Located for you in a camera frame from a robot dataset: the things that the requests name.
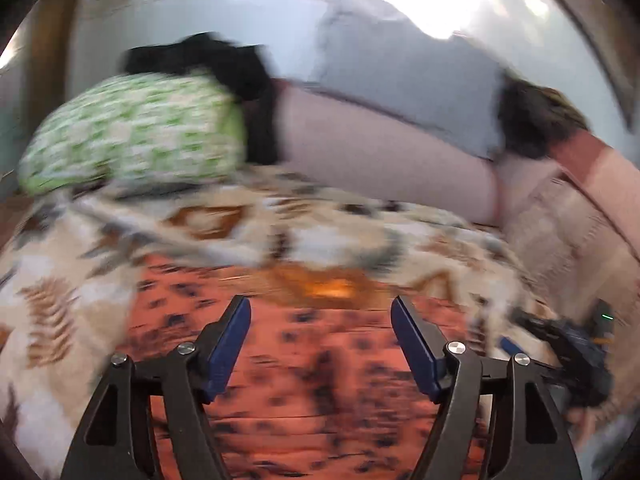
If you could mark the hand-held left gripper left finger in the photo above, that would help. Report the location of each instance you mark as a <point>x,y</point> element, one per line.
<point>227,345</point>

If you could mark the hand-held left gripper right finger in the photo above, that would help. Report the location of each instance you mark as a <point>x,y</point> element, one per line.
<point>415,347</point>

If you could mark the orange black floral garment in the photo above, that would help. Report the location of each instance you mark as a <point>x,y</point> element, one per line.
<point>310,360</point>

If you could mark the beige leaf print blanket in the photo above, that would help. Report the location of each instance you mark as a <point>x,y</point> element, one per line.
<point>75,270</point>

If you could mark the mauve bolster pillow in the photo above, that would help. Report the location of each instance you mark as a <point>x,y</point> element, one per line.
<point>370,155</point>

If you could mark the green white checkered pillow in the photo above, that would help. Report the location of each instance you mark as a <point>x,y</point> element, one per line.
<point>135,130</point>

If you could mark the dark furry cloth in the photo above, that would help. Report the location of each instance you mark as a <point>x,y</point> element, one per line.
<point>530,115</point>

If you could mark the black cloth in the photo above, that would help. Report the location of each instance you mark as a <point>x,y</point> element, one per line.
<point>250,85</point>

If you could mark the grey pillow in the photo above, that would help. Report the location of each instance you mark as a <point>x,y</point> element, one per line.
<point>400,70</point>

